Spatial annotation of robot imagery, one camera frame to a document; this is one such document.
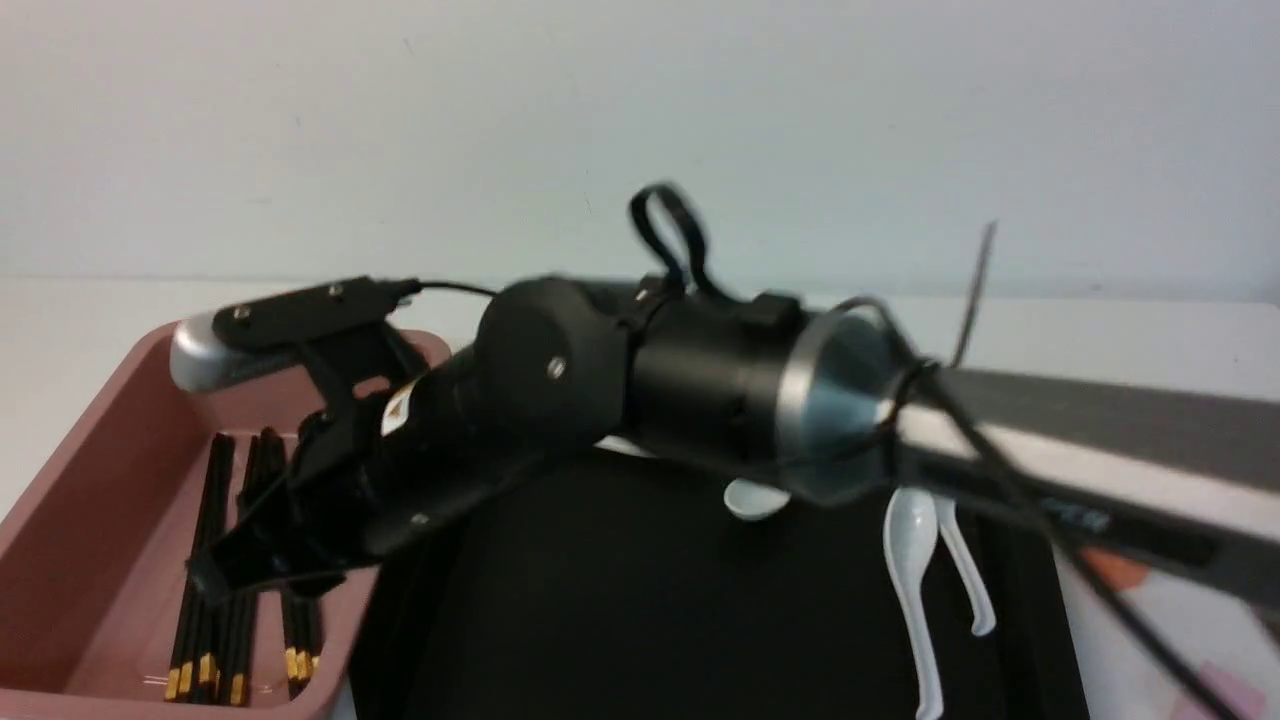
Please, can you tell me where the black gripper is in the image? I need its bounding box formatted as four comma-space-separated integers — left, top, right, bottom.
189, 320, 561, 602

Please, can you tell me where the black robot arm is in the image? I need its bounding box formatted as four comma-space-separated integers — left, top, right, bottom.
172, 275, 1277, 607

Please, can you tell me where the black rectangular serving tray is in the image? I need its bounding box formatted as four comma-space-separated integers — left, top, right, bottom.
346, 439, 1093, 720

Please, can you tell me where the pink plastic bin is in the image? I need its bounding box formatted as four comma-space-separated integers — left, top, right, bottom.
1, 325, 376, 719

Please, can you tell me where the white spoon bowl facing down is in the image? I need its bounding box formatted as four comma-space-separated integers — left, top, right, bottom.
722, 478, 792, 521

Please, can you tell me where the large white ceramic spoon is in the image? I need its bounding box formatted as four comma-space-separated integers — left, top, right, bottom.
882, 488, 945, 719

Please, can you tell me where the orange foam cube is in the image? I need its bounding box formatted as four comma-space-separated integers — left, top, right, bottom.
1080, 548, 1149, 592

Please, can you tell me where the pink foam cube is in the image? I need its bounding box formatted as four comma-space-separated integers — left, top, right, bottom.
1199, 662, 1268, 719

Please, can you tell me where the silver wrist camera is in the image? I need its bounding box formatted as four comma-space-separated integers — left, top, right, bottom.
168, 277, 422, 395

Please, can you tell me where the black cable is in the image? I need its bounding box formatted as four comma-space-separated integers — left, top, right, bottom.
628, 183, 1251, 720

